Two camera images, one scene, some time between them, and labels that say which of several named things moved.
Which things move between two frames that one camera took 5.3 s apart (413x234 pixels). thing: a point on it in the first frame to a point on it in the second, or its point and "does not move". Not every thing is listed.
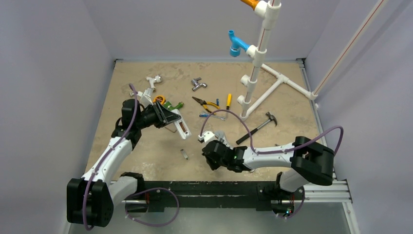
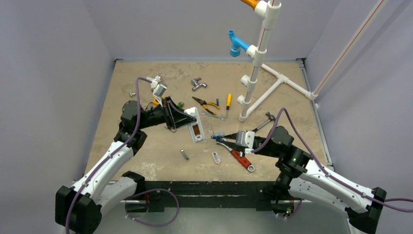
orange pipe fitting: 253,3 does not move
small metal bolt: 185,155 does not move
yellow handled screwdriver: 229,95 does not move
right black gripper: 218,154 to 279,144
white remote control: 182,126 to 196,127
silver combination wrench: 213,115 does not move
